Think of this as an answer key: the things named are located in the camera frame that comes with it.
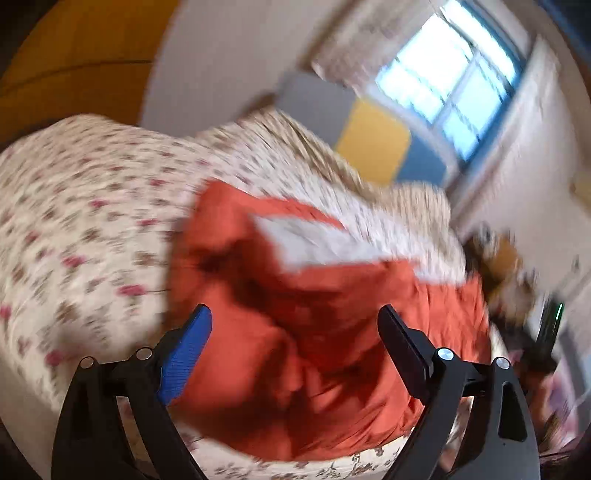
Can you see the wooden side table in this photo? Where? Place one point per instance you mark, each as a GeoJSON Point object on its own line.
{"type": "Point", "coordinates": [503, 263]}

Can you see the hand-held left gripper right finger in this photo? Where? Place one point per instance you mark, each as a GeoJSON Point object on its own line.
{"type": "Point", "coordinates": [406, 350]}

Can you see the yellow wooden wardrobe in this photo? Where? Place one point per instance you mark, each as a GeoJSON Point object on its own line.
{"type": "Point", "coordinates": [78, 60]}

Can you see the barred window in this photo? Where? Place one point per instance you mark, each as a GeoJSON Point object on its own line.
{"type": "Point", "coordinates": [457, 74]}

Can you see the floral patterned curtain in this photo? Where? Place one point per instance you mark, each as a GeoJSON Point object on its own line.
{"type": "Point", "coordinates": [369, 37]}

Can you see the white floral bedsheet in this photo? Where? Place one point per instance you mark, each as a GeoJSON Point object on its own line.
{"type": "Point", "coordinates": [92, 221]}

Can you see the grey yellow blue headboard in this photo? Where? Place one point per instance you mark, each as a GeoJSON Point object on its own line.
{"type": "Point", "coordinates": [369, 134]}

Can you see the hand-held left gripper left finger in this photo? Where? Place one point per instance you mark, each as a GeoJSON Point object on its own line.
{"type": "Point", "coordinates": [184, 360]}

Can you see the cream floral quilt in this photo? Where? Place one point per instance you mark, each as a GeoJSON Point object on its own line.
{"type": "Point", "coordinates": [351, 184]}

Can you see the orange quilted jacket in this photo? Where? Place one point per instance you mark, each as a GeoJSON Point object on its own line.
{"type": "Point", "coordinates": [323, 332]}

